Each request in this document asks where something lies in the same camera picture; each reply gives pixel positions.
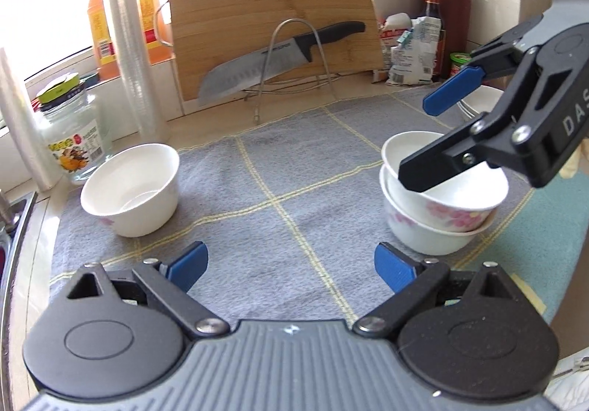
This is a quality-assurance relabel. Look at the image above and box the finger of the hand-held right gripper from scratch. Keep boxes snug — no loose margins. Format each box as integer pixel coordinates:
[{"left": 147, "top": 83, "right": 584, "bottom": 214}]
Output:
[
  {"left": 398, "top": 47, "right": 560, "bottom": 192},
  {"left": 422, "top": 15, "right": 550, "bottom": 116}
]

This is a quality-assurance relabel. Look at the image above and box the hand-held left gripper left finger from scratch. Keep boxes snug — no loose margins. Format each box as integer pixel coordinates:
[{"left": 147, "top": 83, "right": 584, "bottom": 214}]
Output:
[{"left": 67, "top": 242, "right": 231, "bottom": 339}]

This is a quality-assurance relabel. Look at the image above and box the yellow paper note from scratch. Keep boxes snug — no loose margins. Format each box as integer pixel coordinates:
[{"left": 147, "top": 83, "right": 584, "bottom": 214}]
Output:
[{"left": 506, "top": 273, "right": 548, "bottom": 313}]

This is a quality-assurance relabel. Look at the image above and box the glass jar with green lid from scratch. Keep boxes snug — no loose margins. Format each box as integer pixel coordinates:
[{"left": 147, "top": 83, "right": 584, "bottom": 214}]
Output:
[{"left": 32, "top": 74, "right": 113, "bottom": 184}]

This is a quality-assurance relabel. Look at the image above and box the black handled kitchen knife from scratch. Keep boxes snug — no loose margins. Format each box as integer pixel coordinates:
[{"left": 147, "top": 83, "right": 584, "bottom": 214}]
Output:
[{"left": 198, "top": 21, "right": 366, "bottom": 107}]

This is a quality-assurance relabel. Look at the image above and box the metal faucet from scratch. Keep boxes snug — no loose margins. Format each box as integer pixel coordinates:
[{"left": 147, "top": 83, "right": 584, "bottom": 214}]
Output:
[{"left": 0, "top": 188, "right": 21, "bottom": 232}]

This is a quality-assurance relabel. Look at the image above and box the orange oil jug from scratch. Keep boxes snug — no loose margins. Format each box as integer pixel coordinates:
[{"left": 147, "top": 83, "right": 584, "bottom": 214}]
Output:
[{"left": 87, "top": 0, "right": 176, "bottom": 81}]

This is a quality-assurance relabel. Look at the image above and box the dark sauce bottle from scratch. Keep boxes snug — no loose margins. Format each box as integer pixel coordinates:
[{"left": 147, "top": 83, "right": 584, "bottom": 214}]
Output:
[{"left": 421, "top": 0, "right": 445, "bottom": 81}]

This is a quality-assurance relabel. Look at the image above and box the grey checked cloth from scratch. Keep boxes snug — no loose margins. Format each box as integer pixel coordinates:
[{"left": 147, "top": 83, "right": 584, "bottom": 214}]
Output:
[{"left": 48, "top": 86, "right": 539, "bottom": 329}]

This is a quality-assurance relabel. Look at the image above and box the white printed food bag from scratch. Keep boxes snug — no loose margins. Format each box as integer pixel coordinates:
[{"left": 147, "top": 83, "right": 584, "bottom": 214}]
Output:
[{"left": 389, "top": 18, "right": 445, "bottom": 85}]

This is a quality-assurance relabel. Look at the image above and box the metal tool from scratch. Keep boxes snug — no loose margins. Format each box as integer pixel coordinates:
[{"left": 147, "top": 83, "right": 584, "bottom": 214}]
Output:
[{"left": 552, "top": 356, "right": 589, "bottom": 382}]

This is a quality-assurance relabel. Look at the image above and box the dark red knife block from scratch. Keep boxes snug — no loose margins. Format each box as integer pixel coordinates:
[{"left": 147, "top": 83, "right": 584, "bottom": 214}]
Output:
[{"left": 439, "top": 0, "right": 475, "bottom": 67}]

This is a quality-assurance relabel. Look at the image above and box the metal wire rack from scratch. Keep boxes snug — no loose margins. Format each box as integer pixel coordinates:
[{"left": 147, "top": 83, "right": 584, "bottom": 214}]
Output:
[{"left": 244, "top": 18, "right": 343, "bottom": 125}]

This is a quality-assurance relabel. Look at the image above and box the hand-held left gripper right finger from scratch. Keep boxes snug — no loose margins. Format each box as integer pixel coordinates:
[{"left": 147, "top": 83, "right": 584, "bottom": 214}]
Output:
[{"left": 353, "top": 242, "right": 512, "bottom": 340}]

